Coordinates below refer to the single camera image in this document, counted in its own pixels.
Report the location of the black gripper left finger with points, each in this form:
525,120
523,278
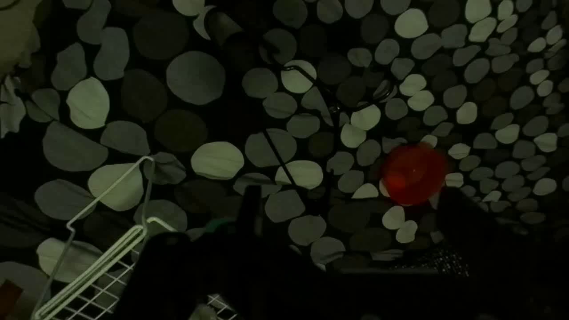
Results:
175,273

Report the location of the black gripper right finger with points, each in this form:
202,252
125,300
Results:
523,277

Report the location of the small red bowl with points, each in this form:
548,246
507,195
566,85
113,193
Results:
413,173

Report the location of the black spotted bed cover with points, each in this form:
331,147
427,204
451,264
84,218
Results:
303,99

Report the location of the white wire shelf rack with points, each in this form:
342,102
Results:
86,284

